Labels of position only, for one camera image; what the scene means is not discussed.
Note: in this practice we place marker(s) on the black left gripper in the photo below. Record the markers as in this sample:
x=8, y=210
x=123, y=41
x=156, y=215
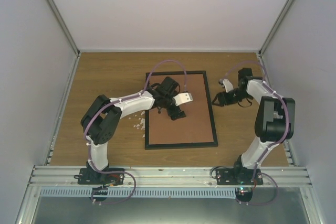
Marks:
x=172, y=113

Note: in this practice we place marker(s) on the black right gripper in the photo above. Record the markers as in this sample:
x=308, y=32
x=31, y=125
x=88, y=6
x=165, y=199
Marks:
x=223, y=100

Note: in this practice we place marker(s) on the brown backing board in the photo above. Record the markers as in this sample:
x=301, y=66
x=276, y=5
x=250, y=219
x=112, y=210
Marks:
x=183, y=129

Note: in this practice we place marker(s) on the black picture frame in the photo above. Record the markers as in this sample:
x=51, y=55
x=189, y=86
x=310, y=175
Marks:
x=214, y=119

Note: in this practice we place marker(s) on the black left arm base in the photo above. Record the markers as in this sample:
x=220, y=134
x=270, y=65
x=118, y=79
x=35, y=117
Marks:
x=88, y=176

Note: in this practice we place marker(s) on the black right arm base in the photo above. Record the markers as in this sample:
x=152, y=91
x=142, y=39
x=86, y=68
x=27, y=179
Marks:
x=236, y=176

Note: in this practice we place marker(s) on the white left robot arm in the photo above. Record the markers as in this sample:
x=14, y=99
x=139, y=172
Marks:
x=101, y=120

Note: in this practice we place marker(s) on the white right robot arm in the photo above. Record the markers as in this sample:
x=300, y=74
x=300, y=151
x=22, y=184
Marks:
x=275, y=119

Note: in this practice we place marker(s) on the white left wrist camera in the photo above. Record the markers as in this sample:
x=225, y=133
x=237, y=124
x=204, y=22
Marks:
x=183, y=98

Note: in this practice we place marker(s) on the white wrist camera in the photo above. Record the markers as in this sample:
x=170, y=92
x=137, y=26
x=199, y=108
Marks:
x=226, y=84
x=183, y=98

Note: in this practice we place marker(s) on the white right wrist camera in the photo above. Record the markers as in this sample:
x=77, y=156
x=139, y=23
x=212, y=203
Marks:
x=226, y=84

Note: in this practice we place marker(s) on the aluminium enclosure frame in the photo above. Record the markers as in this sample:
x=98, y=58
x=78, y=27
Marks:
x=306, y=150

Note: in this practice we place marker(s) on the aluminium mounting rail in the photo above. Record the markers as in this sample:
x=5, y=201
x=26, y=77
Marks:
x=166, y=176

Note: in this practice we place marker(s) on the grey slotted cable duct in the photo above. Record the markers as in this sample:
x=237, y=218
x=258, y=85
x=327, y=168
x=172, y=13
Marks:
x=140, y=192

